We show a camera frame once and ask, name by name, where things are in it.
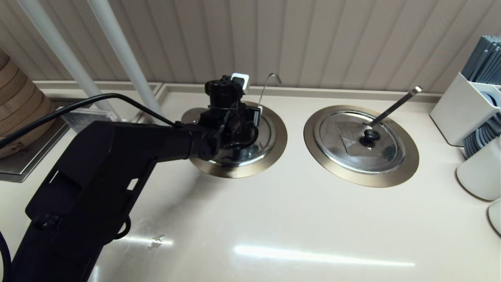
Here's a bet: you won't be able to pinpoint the clear acrylic sign block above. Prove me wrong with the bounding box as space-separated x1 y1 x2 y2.
60 108 123 132

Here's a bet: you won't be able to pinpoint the white cylindrical container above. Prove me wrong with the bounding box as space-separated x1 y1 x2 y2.
456 136 501 202

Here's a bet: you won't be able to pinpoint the steel lid with triangle mark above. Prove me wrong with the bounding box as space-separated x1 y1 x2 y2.
314 111 407 175

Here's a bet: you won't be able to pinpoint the brass ringed counter well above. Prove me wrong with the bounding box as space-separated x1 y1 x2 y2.
303 105 420 188
181 101 288 179

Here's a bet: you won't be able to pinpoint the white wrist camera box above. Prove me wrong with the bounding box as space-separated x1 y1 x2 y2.
231 73 250 95

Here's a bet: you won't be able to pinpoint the hinged steel lid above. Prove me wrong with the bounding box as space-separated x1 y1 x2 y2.
203 107 277 168

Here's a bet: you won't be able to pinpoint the steel ladle with flat handle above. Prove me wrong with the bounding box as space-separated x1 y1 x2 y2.
366 86 424 129

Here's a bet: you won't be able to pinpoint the bamboo steamer stack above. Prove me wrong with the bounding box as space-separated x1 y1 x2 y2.
0 50 58 160

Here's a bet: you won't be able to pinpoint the grey stacked discs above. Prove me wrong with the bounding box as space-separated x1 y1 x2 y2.
463 93 501 159

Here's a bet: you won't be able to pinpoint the grey stick bundle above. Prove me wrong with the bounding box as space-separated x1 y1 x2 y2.
461 36 501 87

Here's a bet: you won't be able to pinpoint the white utensil holder box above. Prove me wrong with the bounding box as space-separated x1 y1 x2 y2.
429 73 501 148

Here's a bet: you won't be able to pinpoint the steel ladle with hooked handle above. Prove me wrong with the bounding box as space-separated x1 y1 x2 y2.
256 73 282 115

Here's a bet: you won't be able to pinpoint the white bowl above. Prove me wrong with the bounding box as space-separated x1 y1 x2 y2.
487 199 501 237

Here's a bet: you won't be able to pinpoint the steel framed dark panel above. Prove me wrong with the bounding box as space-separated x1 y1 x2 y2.
0 99 95 184

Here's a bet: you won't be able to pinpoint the white slanted pole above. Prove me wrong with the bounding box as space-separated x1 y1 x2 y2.
16 0 119 119
87 0 166 123

